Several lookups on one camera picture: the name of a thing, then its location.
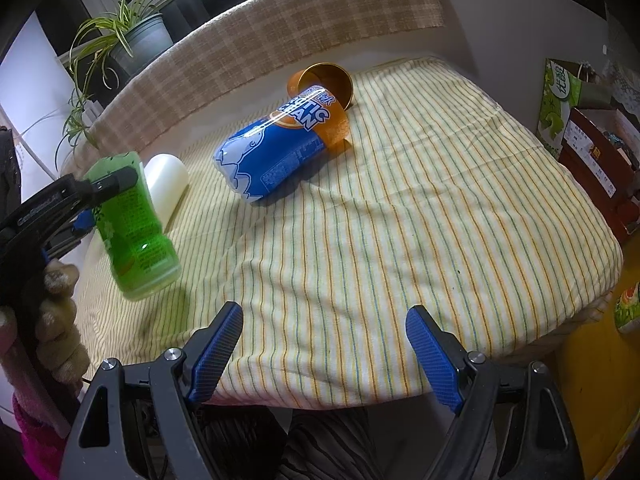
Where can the dark red box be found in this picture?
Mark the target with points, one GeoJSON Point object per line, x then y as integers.
{"type": "Point", "coordinates": [601, 150]}

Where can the pink sleeve forearm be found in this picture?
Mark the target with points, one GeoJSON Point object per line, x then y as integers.
{"type": "Point", "coordinates": [43, 447]}

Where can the green paper bag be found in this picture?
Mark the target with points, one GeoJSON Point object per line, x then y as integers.
{"type": "Point", "coordinates": [567, 85]}

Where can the yellow striped cloth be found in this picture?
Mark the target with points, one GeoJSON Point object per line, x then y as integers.
{"type": "Point", "coordinates": [440, 198]}

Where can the orange cup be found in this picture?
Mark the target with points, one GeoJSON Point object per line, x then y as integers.
{"type": "Point", "coordinates": [320, 95]}

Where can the beige plaid cloth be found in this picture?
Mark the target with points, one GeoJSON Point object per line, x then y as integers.
{"type": "Point", "coordinates": [251, 40]}

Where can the gloved left hand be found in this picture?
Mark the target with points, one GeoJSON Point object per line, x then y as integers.
{"type": "Point", "coordinates": [59, 349]}

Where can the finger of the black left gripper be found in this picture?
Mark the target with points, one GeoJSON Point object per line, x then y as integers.
{"type": "Point", "coordinates": [116, 182]}
{"type": "Point", "coordinates": [70, 234]}

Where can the green plastic cup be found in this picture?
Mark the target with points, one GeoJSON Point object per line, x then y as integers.
{"type": "Point", "coordinates": [143, 259]}

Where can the blue labelled cup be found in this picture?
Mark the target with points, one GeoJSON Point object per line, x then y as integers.
{"type": "Point", "coordinates": [258, 158]}

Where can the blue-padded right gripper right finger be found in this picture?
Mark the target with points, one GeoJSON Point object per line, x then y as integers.
{"type": "Point", "coordinates": [469, 390]}

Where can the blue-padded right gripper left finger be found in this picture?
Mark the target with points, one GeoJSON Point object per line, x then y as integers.
{"type": "Point", "coordinates": [183, 378]}

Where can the potted spider plant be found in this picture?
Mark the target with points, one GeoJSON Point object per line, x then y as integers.
{"type": "Point", "coordinates": [116, 44]}

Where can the white plastic cup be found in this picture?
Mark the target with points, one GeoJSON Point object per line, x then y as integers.
{"type": "Point", "coordinates": [166, 178]}

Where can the green snack package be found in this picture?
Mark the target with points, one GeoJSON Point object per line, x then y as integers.
{"type": "Point", "coordinates": [627, 310]}

